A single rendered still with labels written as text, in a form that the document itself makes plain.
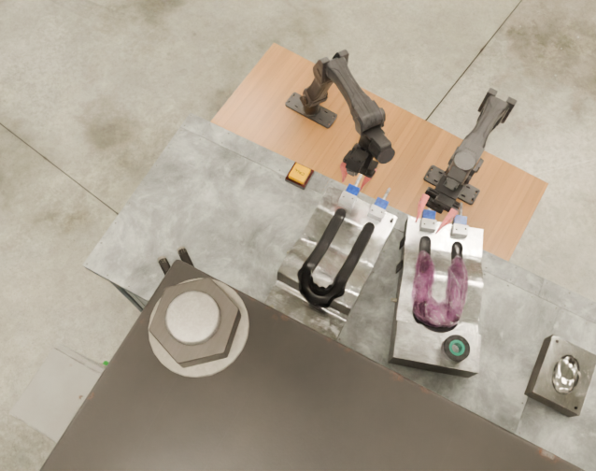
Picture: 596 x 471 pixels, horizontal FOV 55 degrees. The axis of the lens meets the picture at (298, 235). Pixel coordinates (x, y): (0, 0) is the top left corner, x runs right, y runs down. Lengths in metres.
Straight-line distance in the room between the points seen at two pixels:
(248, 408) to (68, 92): 2.99
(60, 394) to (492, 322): 1.35
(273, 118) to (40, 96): 1.68
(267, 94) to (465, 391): 1.29
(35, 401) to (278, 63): 1.59
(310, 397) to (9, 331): 2.47
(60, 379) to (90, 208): 1.89
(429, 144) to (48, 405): 1.57
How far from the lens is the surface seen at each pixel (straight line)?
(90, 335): 2.87
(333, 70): 1.78
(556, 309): 2.10
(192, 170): 2.13
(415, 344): 1.81
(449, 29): 3.67
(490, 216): 2.14
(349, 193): 1.94
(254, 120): 2.22
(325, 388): 0.65
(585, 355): 2.02
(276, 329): 0.66
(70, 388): 1.27
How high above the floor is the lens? 2.65
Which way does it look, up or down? 68 degrees down
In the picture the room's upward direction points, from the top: 1 degrees clockwise
